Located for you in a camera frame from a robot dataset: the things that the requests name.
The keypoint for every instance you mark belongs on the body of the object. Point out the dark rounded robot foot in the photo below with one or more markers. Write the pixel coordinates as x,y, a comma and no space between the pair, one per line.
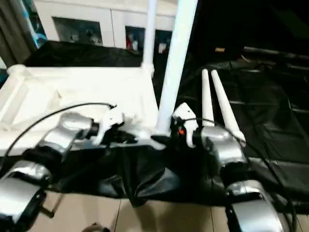
94,227

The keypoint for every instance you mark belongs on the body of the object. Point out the white plastic table leg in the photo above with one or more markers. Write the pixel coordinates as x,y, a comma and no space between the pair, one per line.
225,106
149,36
207,96
178,60

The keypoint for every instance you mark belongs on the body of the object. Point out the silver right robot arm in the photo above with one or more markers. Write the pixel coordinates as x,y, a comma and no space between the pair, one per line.
227,147

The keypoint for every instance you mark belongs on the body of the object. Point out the black plastic mat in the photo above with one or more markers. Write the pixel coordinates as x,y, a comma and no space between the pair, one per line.
144,174

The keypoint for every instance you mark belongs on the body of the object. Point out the white cabinet with glass doors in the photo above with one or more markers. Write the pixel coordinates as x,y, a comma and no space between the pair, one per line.
84,9

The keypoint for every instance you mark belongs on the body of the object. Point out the white plastic table top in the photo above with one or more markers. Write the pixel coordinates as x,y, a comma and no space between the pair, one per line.
84,87

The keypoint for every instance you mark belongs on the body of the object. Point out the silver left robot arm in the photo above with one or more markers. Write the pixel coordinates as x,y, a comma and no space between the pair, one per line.
60,137

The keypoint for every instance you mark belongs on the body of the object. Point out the teal plastic stool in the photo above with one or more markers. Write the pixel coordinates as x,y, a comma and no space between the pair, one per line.
39,36

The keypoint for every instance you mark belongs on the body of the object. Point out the black metal workbench leg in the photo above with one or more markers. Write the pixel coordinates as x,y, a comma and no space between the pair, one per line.
51,207

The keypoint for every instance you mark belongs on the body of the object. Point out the grey curtain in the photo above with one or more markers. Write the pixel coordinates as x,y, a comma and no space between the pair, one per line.
14,33

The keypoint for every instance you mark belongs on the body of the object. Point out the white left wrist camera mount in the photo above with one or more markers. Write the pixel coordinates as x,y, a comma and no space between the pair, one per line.
111,120

